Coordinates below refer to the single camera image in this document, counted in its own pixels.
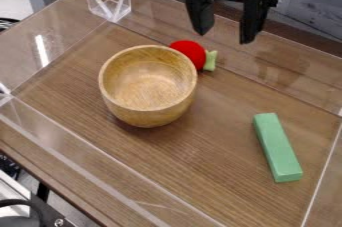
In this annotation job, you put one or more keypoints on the green rectangular block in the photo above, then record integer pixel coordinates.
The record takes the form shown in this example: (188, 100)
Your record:
(276, 147)

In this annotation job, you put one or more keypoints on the clear acrylic corner bracket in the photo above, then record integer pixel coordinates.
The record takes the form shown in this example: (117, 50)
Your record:
(112, 10)

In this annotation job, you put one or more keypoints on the red plush fruit green leaf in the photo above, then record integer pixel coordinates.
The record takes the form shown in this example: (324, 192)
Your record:
(201, 58)

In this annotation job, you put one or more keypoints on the clear acrylic tray wall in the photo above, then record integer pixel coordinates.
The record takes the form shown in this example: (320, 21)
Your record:
(113, 194)

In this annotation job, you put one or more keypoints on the wooden bowl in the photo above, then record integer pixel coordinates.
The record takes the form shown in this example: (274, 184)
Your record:
(147, 83)

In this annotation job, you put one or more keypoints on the black metal bracket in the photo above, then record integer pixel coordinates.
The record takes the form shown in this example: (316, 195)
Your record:
(53, 218)

